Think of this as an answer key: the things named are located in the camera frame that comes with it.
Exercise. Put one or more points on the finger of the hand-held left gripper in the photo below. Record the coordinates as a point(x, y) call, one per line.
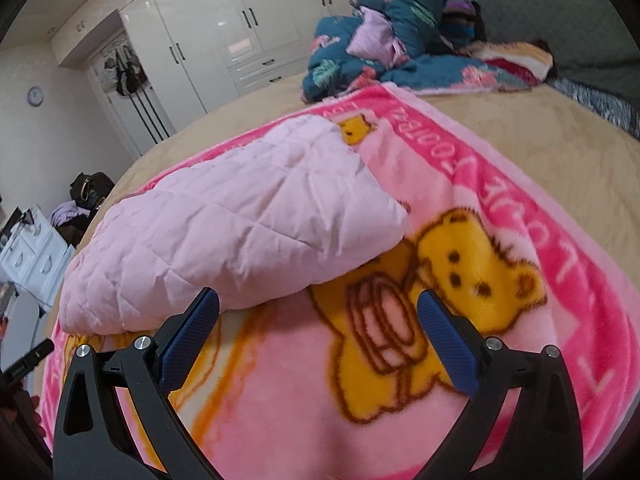
point(27, 360)

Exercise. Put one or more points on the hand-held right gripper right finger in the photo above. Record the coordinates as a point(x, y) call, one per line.
point(447, 342)

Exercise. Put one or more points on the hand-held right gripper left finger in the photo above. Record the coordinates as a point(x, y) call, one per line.
point(190, 337)

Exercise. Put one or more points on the pink quilted jacket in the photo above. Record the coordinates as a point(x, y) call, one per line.
point(225, 220)

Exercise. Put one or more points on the white drawer chest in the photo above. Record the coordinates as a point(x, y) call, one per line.
point(30, 255)

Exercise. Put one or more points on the pink bear printed blanket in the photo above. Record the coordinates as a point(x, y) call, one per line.
point(310, 410)

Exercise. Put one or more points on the dark bag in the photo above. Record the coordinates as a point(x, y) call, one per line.
point(92, 187)

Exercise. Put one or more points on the beige bed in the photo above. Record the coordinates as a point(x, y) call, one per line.
point(550, 150)

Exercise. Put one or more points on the white door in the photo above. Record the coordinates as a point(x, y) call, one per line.
point(145, 115)

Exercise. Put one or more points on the hanging dark bags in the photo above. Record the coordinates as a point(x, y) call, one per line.
point(125, 72)

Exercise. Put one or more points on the grey patterned pillow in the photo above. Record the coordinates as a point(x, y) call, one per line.
point(600, 102)

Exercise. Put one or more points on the striped fleece blanket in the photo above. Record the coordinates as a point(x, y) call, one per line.
point(515, 60)

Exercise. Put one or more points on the white wardrobe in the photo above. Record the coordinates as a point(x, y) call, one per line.
point(210, 25)

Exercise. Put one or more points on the purple striped cloth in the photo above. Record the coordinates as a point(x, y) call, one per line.
point(462, 22)

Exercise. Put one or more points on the blue floral quilt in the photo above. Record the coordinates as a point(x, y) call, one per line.
point(415, 10)

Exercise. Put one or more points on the grey padded headboard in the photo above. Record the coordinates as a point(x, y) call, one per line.
point(550, 5)

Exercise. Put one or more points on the round wall clock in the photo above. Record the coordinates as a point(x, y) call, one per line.
point(35, 95)

